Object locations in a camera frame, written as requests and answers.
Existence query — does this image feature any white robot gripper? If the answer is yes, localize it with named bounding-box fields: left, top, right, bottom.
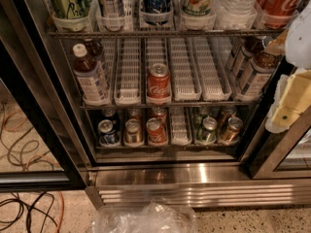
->
left=264, top=2, right=311, bottom=134

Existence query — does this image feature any tea bottle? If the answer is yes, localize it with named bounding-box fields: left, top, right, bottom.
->
left=226, top=36, right=270, bottom=80
left=84, top=39, right=105, bottom=65
left=73, top=44, right=108, bottom=105
left=238, top=51, right=278, bottom=96

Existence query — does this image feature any red coca-cola bottle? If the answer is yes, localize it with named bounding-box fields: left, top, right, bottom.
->
left=256, top=0, right=301, bottom=29

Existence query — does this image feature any white shelf tray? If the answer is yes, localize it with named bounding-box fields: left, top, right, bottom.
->
left=169, top=107, right=191, bottom=146
left=192, top=38, right=231, bottom=101
left=114, top=39, right=142, bottom=106
left=169, top=38, right=201, bottom=101

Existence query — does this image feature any white bottom shelf tray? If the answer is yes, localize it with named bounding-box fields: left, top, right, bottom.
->
left=169, top=107, right=191, bottom=146

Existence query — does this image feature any red cola can middle shelf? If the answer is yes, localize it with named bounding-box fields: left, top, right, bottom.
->
left=147, top=63, right=170, bottom=98

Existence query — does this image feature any fridge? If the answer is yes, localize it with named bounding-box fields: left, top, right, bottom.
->
left=0, top=0, right=311, bottom=208

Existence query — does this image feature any orange can front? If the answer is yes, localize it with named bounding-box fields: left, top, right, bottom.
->
left=220, top=116, right=243, bottom=142

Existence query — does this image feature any green can front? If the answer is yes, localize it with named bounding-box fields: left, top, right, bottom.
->
left=196, top=116, right=218, bottom=145

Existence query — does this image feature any red can front bottom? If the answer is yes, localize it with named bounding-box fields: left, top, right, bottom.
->
left=146, top=117, right=167, bottom=144

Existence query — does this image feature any gold can front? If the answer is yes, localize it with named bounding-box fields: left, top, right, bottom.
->
left=125, top=118, right=143, bottom=144

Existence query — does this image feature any silver tall can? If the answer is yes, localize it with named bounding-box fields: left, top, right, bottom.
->
left=98, top=0, right=124, bottom=17

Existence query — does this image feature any blue pepsi can front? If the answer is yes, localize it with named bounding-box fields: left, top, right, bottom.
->
left=98, top=119, right=119, bottom=145

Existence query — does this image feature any clear plastic bin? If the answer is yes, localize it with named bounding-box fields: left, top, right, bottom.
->
left=92, top=202, right=198, bottom=233

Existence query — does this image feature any orange cable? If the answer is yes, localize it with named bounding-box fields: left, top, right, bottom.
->
left=0, top=109, right=65, bottom=233

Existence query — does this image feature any black cable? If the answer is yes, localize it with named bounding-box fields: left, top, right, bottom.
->
left=0, top=100, right=59, bottom=233

